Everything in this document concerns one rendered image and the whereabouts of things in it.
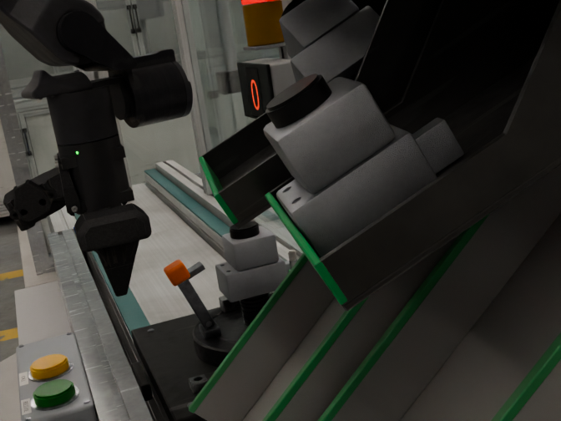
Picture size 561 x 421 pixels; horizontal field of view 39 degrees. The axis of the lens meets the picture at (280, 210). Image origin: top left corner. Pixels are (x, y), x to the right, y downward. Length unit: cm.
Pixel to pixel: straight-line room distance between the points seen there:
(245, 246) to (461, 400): 39
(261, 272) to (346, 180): 46
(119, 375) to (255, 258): 19
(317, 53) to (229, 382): 26
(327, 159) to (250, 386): 31
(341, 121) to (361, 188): 3
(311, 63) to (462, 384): 21
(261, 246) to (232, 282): 5
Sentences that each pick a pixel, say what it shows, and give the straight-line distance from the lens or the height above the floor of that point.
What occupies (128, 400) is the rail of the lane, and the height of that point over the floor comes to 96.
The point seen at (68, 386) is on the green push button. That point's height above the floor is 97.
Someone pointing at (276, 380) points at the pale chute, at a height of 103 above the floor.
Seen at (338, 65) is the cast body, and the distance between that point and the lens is 50.
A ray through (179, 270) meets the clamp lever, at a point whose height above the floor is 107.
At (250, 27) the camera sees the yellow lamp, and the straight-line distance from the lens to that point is 97.
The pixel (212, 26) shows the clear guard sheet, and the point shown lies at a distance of 135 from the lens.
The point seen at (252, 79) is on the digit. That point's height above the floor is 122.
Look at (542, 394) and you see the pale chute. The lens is 36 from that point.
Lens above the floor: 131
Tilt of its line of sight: 15 degrees down
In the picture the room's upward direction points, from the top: 8 degrees counter-clockwise
